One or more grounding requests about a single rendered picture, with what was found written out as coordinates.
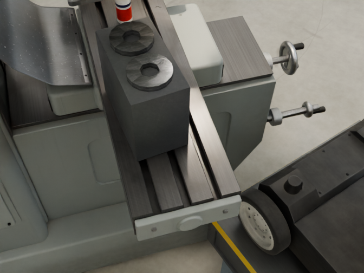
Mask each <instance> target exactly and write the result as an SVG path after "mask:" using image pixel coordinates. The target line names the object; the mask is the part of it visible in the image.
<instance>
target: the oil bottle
mask: <svg viewBox="0 0 364 273"><path fill-rule="evenodd" d="M115 6H116V15H117V19H118V22H119V23H120V24H121V23H123V22H130V21H132V6H131V0H115Z"/></svg>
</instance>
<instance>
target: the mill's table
mask: <svg viewBox="0 0 364 273"><path fill-rule="evenodd" d="M131 6H132V20H133V21H134V20H138V19H141V18H145V17H149V18H150V19H151V21H152V23H153V24H154V26H155V28H156V29H157V31H158V33H159V35H160V36H161V38H162V40H163V41H164V43H165V44H166V46H167V48H168V50H169V51H170V53H171V55H172V57H173V58H174V60H175V62H176V64H177V65H178V67H179V69H180V70H181V72H182V74H183V75H184V77H185V79H186V81H187V82H188V84H189V85H190V114H189V129H188V144H187V145H185V146H182V147H179V148H176V149H173V150H171V151H168V152H165V153H162V154H158V155H156V156H153V157H150V158H147V159H144V160H141V161H136V159H135V156H134V154H133V152H132V150H131V147H130V145H129V143H128V141H127V139H126V136H125V134H124V132H123V130H122V127H121V125H120V123H119V121H118V119H117V116H116V114H115V111H114V109H113V107H112V105H111V102H110V100H109V98H108V96H107V94H106V91H105V85H104V81H103V75H102V69H101V63H100V57H99V50H98V44H97V40H96V34H95V32H96V31H97V30H100V29H104V28H108V27H112V26H115V25H118V24H120V23H119V22H118V19H117V15H116V6H115V0H105V1H99V2H94V3H88V4H83V5H78V7H79V11H80V15H81V19H82V24H83V28H84V33H85V36H86V40H87V44H88V48H89V52H90V56H91V59H92V64H93V68H94V73H95V77H96V81H97V85H98V88H99V92H100V96H101V101H102V105H103V110H104V113H105V117H106V121H107V125H108V129H109V133H110V138H111V141H112V145H113V149H114V154H115V158H116V162H117V165H118V169H119V173H120V178H121V182H122V186H123V190H124V194H125V198H126V202H127V206H128V210H129V215H130V218H131V222H132V226H133V230H134V235H136V236H137V239H138V241H143V240H146V239H150V238H154V237H158V236H162V235H167V234H170V233H174V232H178V231H188V230H192V229H195V228H197V227H198V226H200V225H204V224H208V223H212V222H216V221H219V220H223V219H228V218H232V217H235V216H238V214H239V209H240V206H241V202H242V200H241V188H240V187H239V184H238V181H237V179H236V176H235V174H234V172H233V169H232V167H231V164H230V162H229V160H228V157H227V155H226V152H225V149H224V147H223V145H222V142H221V140H220V137H219V135H218V133H217V130H216V128H215V125H214V123H213V121H212V118H211V115H210V113H209V110H208V108H207V106H206V103H205V101H204V98H203V96H202V93H201V91H200V89H199V86H198V84H197V81H196V79H195V76H194V74H193V71H192V69H191V67H190V64H189V62H188V59H187V57H186V55H185V52H184V50H183V47H182V45H181V43H180V40H179V37H178V35H177V32H176V30H175V28H174V25H173V23H172V20H171V18H170V15H169V13H168V11H167V8H166V5H165V3H164V0H131Z"/></svg>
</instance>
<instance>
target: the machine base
mask: <svg viewBox="0 0 364 273"><path fill-rule="evenodd" d="M47 228H48V237H47V239H46V240H45V241H43V242H40V243H37V244H33V245H28V246H24V247H21V248H17V249H12V250H8V251H4V252H0V273H82V272H85V271H89V270H93V269H97V268H101V267H105V266H108V265H112V264H116V263H120V262H124V261H128V260H131V259H135V258H139V257H143V256H147V255H151V254H155V253H158V252H162V251H166V250H170V249H174V248H178V247H181V246H184V245H189V244H192V243H196V242H201V241H204V240H207V230H208V224H204V225H200V226H198V227H197V228H195V229H192V230H188V231H178V232H174V233H170V234H167V235H162V236H158V237H154V238H150V239H146V240H141V241H138V239H137V235H134V230H133V226H132V222H131V218H130V215H129V210H128V206H127V202H123V203H119V204H114V205H110V206H106V207H102V208H98V209H94V210H90V211H86V212H81V213H77V214H73V215H70V216H65V217H61V218H56V219H52V220H49V221H48V222H47Z"/></svg>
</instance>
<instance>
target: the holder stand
mask: <svg viewBox="0 0 364 273"><path fill-rule="evenodd" d="M95 34H96V40H97V46H98V50H99V57H100V63H101V69H102V75H103V81H104V85H105V91H106V94H107V96H108V98H109V100H110V103H111V105H112V107H113V109H114V111H115V114H116V116H117V119H118V121H119V123H120V125H121V127H122V130H123V132H124V134H125V136H126V139H127V141H128V143H129V145H130V147H131V150H132V152H133V154H134V156H135V159H136V161H141V160H144V159H147V158H150V157H153V156H156V155H158V154H162V153H165V152H168V151H171V150H174V149H176V148H179V147H182V146H185V145H187V144H188V142H189V114H190V85H189V84H188V82H187V81H186V79H185V77H184V75H183V74H182V72H181V70H180V69H179V67H178V65H177V64H176V62H175V60H174V58H173V57H172V55H171V53H170V51H169V50H168V48H167V46H166V44H165V43H164V41H163V39H162V38H161V36H160V35H159V33H158V31H157V29H156V28H155V26H154V24H153V23H152V21H151V19H150V18H149V17H145V18H141V19H137V20H134V21H130V22H123V23H121V24H118V25H115V26H112V27H108V28H104V29H100V30H97V31H96V32H95Z"/></svg>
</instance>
